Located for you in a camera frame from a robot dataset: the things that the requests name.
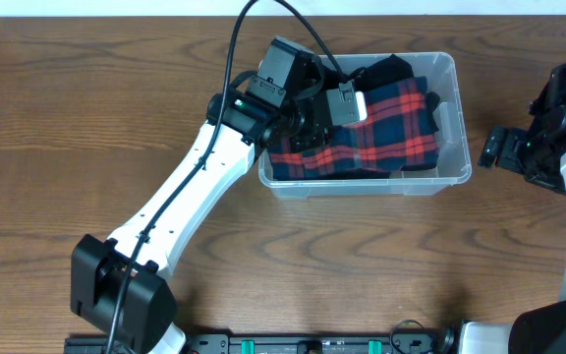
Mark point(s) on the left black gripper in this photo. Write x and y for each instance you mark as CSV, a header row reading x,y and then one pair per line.
x,y
312,142

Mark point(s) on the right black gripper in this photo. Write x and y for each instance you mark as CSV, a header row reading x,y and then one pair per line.
x,y
515,139

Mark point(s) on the red plaid cloth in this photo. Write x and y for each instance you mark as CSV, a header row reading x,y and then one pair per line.
x,y
288,166

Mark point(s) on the clear plastic storage bin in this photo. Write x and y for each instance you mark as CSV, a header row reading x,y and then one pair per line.
x,y
453,167

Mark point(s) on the large black garment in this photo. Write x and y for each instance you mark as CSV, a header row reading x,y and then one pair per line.
x,y
386,69

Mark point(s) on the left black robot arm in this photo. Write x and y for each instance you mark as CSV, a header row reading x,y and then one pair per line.
x,y
120,285

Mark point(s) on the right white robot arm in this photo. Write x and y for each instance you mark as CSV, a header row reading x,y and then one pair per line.
x,y
539,155

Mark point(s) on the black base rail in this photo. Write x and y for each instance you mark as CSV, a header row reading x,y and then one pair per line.
x,y
416,343

